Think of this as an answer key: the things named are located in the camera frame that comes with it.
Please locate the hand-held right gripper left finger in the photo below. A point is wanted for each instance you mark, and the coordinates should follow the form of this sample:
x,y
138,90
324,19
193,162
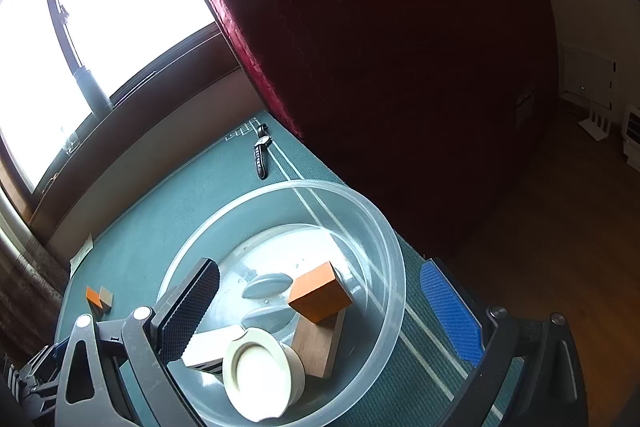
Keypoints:
x,y
192,312

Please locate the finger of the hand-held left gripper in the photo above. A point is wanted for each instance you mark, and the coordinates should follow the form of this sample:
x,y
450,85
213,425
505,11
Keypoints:
x,y
37,372

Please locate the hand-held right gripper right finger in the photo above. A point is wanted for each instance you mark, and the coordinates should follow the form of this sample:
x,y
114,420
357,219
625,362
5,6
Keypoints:
x,y
450,307

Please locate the white zebra-striped rectangular block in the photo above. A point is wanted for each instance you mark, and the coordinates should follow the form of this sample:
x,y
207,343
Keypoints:
x,y
205,347

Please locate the pale wooden wedge block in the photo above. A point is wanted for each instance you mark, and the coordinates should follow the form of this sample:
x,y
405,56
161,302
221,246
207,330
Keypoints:
x,y
106,296

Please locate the white threaded plastic cap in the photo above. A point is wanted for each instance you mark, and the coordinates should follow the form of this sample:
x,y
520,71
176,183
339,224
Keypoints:
x,y
260,372

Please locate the orange black-striped wooden wedge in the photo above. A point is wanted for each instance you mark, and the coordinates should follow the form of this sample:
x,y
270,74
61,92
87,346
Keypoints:
x,y
93,297

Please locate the plain orange wooden block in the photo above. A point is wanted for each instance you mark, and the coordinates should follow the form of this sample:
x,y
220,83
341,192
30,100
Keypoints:
x,y
315,289

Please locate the brown wooden block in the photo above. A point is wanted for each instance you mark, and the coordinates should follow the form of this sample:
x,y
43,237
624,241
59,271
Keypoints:
x,y
315,347

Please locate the clear plastic bowl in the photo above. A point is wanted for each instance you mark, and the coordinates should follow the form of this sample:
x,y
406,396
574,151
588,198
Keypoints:
x,y
350,227

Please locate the beige patterned curtain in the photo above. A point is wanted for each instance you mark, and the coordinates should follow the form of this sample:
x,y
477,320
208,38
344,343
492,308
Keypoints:
x,y
25,282

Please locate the green table cloth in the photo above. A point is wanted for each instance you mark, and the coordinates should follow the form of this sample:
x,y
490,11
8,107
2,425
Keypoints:
x,y
165,197

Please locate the printed paper sheet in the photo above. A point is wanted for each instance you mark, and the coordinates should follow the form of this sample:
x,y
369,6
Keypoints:
x,y
82,252

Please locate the white slatted rack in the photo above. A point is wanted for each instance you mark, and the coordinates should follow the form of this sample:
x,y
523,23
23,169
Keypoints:
x,y
596,122

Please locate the white appliance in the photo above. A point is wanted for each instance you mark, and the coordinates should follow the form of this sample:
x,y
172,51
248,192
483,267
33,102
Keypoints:
x,y
632,134

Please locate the red quilted curtain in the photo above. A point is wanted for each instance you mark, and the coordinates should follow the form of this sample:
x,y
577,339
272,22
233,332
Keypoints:
x,y
375,57

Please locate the white wall panel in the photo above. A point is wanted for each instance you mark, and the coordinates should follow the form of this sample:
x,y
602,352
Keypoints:
x,y
587,74

